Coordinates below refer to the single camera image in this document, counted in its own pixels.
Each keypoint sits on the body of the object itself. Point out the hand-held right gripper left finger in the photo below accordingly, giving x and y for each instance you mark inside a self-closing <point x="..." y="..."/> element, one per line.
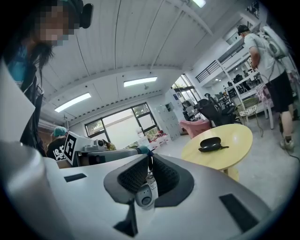
<point x="93" y="187"/>

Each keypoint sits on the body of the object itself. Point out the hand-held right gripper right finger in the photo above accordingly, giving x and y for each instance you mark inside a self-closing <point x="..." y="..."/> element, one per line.
<point x="206" y="187"/>

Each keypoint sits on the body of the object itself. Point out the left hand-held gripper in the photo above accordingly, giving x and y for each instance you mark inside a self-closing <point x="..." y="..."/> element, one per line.
<point x="70" y="148"/>

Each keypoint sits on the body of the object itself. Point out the black glasses case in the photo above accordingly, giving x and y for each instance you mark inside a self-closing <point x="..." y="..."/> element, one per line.
<point x="209" y="144"/>

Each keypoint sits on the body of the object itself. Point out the black framed window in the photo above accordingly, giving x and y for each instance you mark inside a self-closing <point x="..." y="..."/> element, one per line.
<point x="122" y="126"/>

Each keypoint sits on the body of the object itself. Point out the grey lockers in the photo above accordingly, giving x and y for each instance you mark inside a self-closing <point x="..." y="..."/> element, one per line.
<point x="167" y="122"/>

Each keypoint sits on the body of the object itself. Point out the round wooden table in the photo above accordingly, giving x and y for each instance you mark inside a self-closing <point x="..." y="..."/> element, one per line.
<point x="234" y="140"/>

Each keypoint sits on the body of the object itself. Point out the pink armchair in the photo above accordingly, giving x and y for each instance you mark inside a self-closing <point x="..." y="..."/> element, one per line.
<point x="194" y="126"/>

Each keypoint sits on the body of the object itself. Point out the rectangular ceiling light panel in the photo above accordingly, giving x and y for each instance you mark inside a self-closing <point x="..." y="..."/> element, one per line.
<point x="72" y="102"/>
<point x="140" y="81"/>
<point x="199" y="2"/>

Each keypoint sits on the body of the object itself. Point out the black office chair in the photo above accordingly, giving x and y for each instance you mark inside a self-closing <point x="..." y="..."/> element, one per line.
<point x="213" y="112"/>

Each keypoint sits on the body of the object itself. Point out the white long desk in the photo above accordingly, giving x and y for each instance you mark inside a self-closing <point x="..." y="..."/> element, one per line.
<point x="230" y="87"/>

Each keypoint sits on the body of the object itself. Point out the person's body in black jacket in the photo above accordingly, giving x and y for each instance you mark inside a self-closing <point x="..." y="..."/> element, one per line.
<point x="30" y="93"/>

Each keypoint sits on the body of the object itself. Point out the pink checkered table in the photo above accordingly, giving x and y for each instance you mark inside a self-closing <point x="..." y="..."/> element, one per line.
<point x="262" y="90"/>

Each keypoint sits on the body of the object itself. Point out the black metal railing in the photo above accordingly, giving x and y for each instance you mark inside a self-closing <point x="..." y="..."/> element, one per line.
<point x="208" y="70"/>

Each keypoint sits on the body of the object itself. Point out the white backpack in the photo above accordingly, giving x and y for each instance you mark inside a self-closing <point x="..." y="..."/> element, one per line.
<point x="274" y="44"/>

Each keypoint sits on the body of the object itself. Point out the small white camera module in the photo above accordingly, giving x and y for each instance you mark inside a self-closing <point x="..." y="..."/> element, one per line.
<point x="146" y="199"/>

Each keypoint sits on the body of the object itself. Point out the black head-worn camera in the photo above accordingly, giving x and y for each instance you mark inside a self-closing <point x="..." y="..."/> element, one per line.
<point x="86" y="16"/>

